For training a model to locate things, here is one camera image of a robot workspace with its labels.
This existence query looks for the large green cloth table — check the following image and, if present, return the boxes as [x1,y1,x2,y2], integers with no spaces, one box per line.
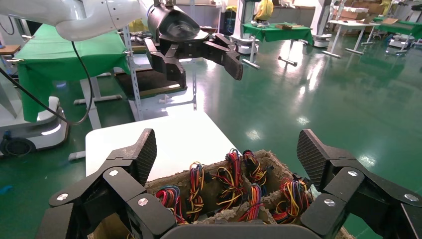
[14,23,131,131]

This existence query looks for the person in yellow shirt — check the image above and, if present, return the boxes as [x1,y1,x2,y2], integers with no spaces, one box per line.
[254,0,274,22]

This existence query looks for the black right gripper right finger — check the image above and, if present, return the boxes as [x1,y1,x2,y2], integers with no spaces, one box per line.
[297,129,422,239]

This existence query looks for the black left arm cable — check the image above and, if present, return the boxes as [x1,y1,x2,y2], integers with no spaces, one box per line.
[0,41,94,126]

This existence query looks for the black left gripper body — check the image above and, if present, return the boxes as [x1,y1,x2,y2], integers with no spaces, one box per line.
[147,4,211,60]

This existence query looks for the white table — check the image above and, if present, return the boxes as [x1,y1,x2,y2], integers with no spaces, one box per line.
[68,110,238,182]
[322,19,380,59]

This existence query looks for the brown cardboard box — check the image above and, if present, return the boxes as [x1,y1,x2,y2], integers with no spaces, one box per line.
[87,150,355,239]

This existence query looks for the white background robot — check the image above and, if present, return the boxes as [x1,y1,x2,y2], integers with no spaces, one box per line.
[230,0,260,55]
[311,0,334,49]

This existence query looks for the stacked cardboard boxes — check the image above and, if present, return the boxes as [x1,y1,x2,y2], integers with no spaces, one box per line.
[333,0,385,21]

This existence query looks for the slotted metal angle rack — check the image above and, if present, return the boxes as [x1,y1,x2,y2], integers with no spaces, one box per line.
[120,26,199,122]

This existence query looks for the flat cardboard piece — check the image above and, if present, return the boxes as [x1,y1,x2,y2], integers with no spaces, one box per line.
[274,23,303,31]

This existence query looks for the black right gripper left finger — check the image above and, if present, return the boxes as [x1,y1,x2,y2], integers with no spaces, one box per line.
[34,128,177,239]

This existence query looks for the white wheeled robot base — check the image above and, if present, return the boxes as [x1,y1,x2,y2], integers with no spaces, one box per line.
[0,79,70,158]

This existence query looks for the small wooden side table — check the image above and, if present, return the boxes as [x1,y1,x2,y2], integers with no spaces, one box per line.
[0,44,21,57]

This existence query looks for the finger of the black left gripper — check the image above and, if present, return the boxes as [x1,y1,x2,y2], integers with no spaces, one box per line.
[144,38,188,90]
[201,33,244,81]

